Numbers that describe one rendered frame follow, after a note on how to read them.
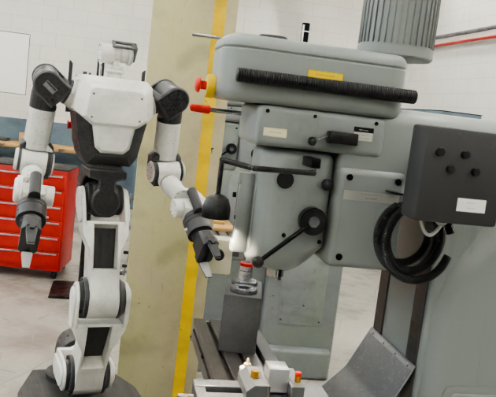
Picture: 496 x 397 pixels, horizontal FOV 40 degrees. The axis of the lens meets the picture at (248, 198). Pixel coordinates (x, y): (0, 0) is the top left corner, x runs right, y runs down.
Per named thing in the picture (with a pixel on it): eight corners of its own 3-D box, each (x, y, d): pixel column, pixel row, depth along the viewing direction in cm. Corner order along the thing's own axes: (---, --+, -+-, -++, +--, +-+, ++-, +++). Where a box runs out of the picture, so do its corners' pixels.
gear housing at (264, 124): (253, 144, 166) (258, 103, 164) (236, 138, 189) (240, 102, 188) (383, 158, 172) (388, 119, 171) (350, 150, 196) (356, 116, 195)
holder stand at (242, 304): (217, 350, 218) (224, 290, 216) (221, 328, 240) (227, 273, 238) (254, 355, 218) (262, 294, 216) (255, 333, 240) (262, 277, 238)
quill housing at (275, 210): (250, 272, 172) (265, 145, 168) (236, 253, 192) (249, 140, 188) (322, 276, 176) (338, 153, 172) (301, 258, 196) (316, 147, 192)
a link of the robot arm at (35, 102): (28, 101, 238) (35, 62, 234) (54, 105, 241) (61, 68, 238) (28, 108, 228) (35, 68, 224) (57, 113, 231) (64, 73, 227)
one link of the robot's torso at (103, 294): (70, 319, 240) (73, 189, 249) (120, 318, 247) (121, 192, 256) (79, 318, 226) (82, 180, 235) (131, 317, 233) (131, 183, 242)
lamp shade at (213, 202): (197, 214, 176) (199, 191, 175) (221, 215, 179) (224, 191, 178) (209, 220, 169) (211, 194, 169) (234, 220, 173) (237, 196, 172)
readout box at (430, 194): (416, 221, 149) (430, 124, 146) (399, 214, 157) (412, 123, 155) (498, 228, 153) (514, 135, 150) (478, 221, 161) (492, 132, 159)
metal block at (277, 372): (267, 392, 171) (269, 369, 170) (262, 382, 177) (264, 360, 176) (286, 393, 172) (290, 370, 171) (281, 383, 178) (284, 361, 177)
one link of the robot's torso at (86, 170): (72, 204, 262) (76, 158, 259) (105, 205, 267) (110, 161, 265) (86, 217, 236) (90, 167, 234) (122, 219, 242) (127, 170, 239)
